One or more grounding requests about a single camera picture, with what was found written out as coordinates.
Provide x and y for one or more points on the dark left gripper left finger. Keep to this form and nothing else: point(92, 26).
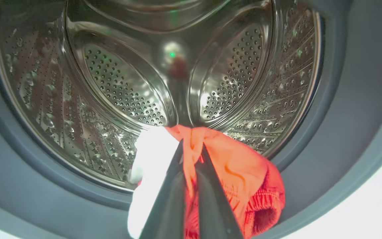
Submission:
point(167, 205)

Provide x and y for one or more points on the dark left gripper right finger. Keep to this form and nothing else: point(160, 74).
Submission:
point(211, 205)

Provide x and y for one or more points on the red and white garment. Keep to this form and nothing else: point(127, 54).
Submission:
point(244, 172)

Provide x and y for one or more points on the white front-load washing machine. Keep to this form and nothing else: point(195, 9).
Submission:
point(360, 215)

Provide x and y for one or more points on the grey rubber door gasket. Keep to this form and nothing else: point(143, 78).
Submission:
point(360, 83)

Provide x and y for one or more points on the stainless steel washer drum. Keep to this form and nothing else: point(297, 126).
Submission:
point(111, 76)

